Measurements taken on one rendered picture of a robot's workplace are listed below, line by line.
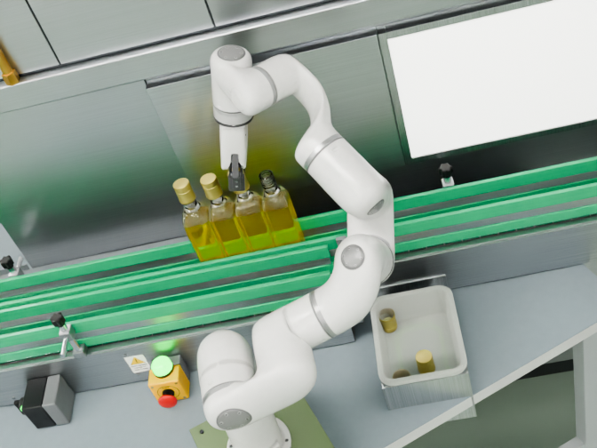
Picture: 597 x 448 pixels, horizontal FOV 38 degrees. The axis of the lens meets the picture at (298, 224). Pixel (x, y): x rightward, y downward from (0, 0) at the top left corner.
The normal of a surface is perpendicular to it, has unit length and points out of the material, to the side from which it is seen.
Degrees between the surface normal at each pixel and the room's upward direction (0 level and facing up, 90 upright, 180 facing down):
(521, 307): 0
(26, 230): 90
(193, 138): 90
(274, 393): 83
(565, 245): 90
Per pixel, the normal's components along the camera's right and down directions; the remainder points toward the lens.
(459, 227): 0.04, 0.70
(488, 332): -0.24, -0.69
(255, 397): 0.07, 0.51
